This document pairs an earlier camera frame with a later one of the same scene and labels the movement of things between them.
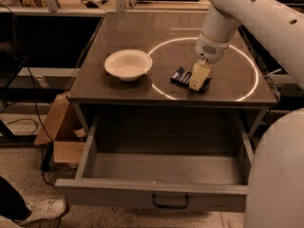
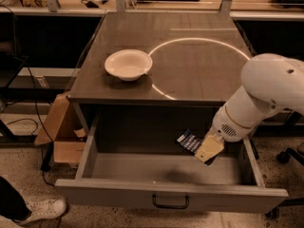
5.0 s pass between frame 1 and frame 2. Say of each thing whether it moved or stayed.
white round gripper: moved
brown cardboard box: stayed
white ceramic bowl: stayed
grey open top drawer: stayed
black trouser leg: stayed
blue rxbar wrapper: moved
